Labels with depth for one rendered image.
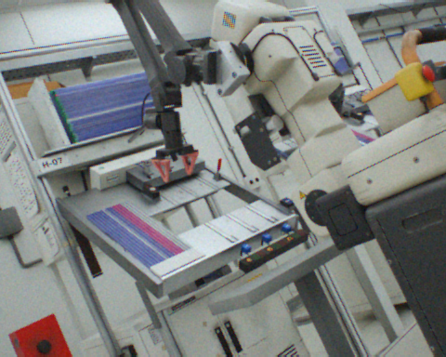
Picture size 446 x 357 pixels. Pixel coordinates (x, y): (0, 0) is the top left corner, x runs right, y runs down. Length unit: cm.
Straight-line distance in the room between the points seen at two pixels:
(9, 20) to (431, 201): 375
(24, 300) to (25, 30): 199
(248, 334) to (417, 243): 128
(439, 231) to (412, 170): 13
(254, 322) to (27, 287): 179
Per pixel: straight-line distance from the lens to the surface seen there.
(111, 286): 391
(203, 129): 467
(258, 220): 220
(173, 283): 188
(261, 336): 241
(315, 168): 150
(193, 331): 224
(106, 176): 239
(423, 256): 123
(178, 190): 239
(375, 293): 252
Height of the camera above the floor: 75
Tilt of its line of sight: 6 degrees up
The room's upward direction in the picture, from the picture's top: 25 degrees counter-clockwise
